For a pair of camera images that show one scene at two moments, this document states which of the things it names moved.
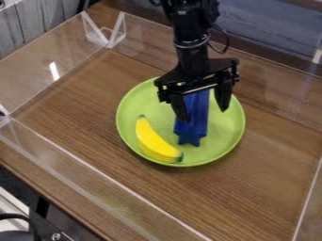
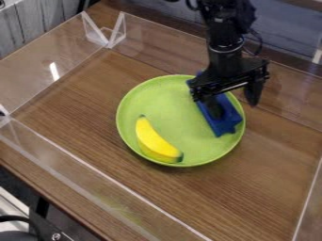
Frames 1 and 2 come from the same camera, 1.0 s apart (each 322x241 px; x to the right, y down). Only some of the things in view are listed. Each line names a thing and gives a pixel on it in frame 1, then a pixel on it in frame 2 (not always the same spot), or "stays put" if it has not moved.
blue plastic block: (193, 128) → (225, 123)
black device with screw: (45, 230) stays put
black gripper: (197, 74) → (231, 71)
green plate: (225, 126) stays put
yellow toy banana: (156, 146) stays put
